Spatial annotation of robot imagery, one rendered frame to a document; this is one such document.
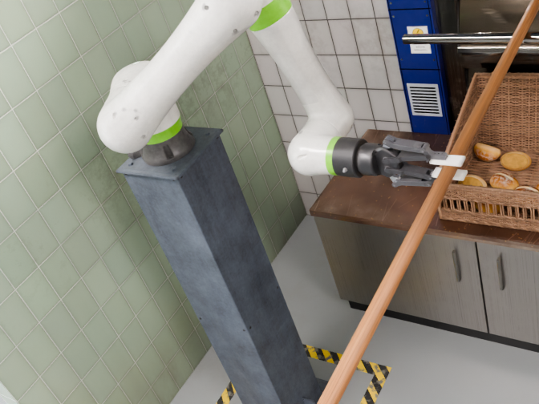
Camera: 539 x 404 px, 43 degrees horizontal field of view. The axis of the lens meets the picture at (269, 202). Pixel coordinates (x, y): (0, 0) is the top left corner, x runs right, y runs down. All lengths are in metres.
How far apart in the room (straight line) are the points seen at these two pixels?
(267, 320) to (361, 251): 0.51
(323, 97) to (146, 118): 0.43
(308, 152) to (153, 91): 0.38
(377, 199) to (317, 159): 0.86
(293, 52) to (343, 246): 1.10
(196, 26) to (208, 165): 0.51
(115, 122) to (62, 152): 0.68
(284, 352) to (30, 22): 1.29
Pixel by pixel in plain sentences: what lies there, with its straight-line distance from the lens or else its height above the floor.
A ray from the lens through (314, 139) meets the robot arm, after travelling 1.61.
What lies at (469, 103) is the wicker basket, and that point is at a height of 0.79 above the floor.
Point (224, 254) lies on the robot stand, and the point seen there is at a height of 0.89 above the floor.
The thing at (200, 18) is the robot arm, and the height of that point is 1.61.
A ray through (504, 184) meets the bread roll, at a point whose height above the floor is 0.63.
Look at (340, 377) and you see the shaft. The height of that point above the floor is 1.18.
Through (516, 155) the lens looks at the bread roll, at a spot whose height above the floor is 0.65.
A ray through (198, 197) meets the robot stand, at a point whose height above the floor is 1.10.
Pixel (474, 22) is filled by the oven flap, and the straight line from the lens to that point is 2.44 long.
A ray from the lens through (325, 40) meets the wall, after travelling 2.71.
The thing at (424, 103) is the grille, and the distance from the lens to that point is 2.63.
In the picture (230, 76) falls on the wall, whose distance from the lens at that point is 2.82.
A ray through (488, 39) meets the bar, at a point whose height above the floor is 1.16.
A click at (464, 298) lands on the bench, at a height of 0.26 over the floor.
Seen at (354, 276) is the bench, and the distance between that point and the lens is 2.63.
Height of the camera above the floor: 2.08
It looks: 36 degrees down
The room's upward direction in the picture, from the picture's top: 20 degrees counter-clockwise
